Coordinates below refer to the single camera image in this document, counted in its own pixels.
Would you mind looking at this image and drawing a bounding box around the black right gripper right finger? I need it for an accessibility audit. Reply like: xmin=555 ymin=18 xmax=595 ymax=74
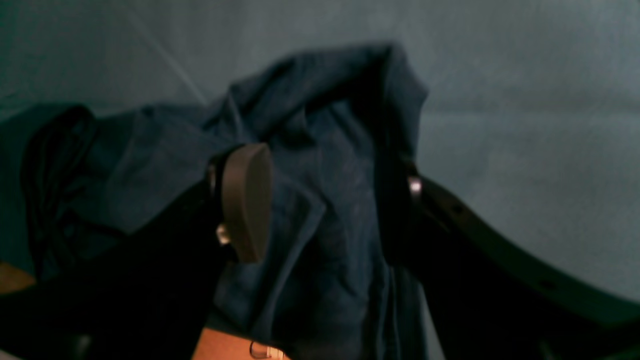
xmin=390 ymin=168 xmax=639 ymax=360

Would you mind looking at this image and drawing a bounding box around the dark blue T-shirt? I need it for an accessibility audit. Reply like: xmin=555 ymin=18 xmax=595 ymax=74
xmin=22 ymin=42 xmax=428 ymax=360

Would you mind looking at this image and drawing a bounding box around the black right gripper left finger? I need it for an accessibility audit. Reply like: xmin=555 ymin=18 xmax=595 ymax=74
xmin=1 ymin=143 xmax=273 ymax=360

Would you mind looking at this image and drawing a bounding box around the light blue table cloth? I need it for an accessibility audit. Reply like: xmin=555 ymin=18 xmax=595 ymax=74
xmin=0 ymin=0 xmax=640 ymax=300

